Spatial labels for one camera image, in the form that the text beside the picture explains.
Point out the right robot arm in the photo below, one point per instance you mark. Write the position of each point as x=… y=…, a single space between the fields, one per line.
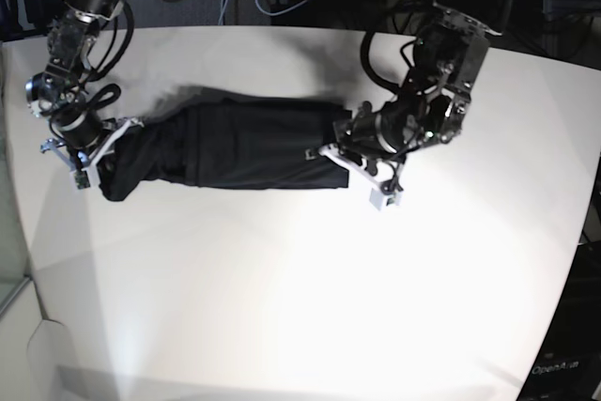
x=61 y=89

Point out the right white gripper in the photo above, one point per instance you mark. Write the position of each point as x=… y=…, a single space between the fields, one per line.
x=81 y=142

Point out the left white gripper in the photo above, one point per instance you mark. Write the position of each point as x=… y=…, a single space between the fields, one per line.
x=383 y=193

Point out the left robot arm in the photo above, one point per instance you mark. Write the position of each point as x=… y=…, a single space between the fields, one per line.
x=427 y=108

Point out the black OpenArm case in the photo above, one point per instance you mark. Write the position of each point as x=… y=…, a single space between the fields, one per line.
x=567 y=366

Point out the black long-sleeve shirt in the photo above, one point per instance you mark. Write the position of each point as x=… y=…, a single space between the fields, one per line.
x=229 y=143

